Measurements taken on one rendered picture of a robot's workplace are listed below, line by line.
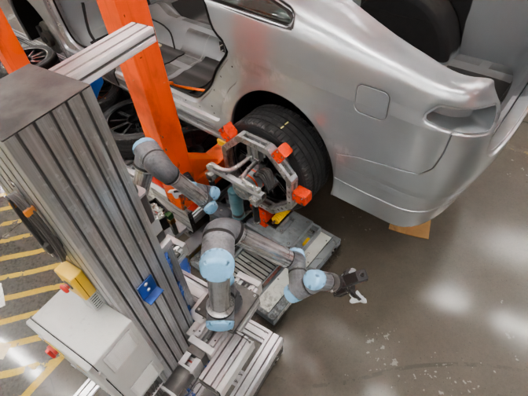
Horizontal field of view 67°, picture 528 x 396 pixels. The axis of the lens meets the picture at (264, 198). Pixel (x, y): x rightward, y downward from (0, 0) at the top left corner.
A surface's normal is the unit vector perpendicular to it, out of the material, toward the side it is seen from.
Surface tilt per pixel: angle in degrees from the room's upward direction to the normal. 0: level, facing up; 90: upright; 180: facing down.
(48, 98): 0
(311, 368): 0
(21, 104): 0
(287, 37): 78
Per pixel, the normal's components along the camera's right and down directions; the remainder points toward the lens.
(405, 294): -0.07, -0.68
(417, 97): -0.61, 0.50
